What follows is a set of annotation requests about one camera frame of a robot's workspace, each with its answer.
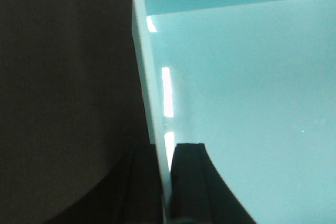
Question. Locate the light blue plastic bin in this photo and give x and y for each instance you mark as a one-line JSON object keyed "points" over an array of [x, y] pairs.
{"points": [[254, 81]]}

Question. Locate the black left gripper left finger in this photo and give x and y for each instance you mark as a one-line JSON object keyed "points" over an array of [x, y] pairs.
{"points": [[130, 193]]}

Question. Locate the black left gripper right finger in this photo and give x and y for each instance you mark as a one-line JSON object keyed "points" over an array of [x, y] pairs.
{"points": [[199, 194]]}

